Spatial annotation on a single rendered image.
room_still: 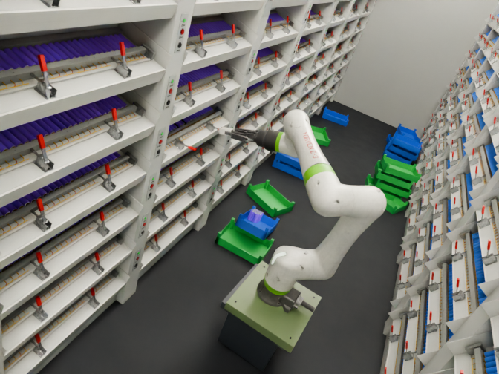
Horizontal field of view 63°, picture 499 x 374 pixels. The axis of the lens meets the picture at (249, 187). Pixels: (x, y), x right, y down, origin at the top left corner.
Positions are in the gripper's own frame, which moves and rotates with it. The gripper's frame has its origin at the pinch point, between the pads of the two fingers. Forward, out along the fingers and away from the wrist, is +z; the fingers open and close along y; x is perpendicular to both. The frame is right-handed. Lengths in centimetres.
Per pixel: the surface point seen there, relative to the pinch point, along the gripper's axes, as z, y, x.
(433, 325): -104, -26, -52
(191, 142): 7.7, -18.4, -1.2
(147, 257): 24, -34, -59
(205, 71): 11.9, 0.9, 25.8
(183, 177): 13.5, -17.1, -20.2
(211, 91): 4.8, -6.6, 19.4
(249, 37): -1.8, 17.7, 40.3
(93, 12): -8, -86, 56
